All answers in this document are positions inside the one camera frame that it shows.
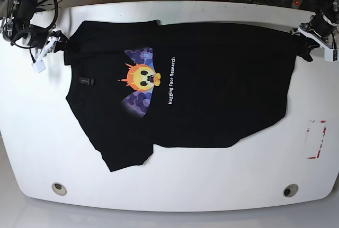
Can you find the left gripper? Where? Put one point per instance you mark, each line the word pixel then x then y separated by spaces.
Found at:
pixel 321 29

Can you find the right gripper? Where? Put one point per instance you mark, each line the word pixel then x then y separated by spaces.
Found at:
pixel 40 42

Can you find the black graphic T-shirt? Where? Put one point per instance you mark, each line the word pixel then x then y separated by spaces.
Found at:
pixel 191 85

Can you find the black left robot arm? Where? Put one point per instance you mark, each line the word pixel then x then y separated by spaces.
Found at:
pixel 325 6

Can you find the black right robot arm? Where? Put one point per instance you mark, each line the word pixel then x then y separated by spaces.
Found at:
pixel 16 28

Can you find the red tape rectangle marking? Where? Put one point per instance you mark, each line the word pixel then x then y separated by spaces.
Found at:
pixel 315 138

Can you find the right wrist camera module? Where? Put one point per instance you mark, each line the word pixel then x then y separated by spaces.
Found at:
pixel 38 66

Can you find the left table cable grommet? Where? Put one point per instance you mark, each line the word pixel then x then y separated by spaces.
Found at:
pixel 59 189

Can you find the table cable grommet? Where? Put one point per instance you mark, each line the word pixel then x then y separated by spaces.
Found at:
pixel 290 190
pixel 59 189

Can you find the right table cable grommet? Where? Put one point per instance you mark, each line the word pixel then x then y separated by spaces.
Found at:
pixel 290 190

